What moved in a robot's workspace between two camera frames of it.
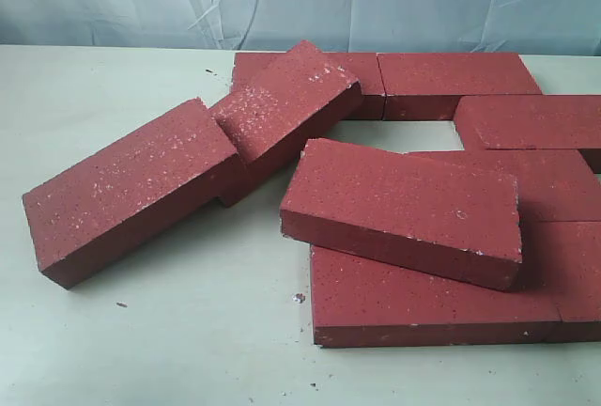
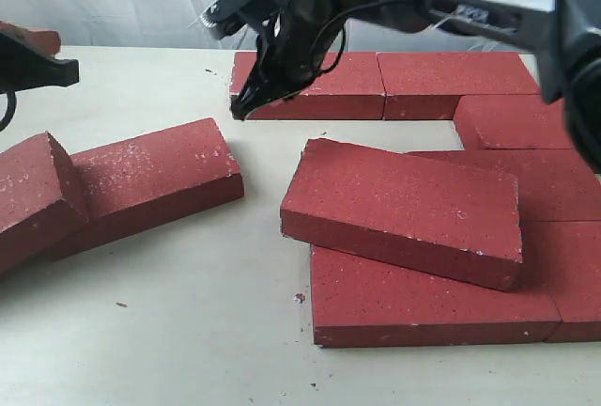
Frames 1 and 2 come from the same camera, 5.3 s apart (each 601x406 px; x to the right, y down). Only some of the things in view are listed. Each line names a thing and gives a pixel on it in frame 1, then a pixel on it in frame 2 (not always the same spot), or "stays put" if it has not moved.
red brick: x=358 y=302 stays put
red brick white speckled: x=283 y=107 -> x=141 y=181
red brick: x=429 y=85 stays put
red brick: x=89 y=213 -> x=42 y=210
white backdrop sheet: x=547 y=5 stays put
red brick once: x=408 y=210 stays put
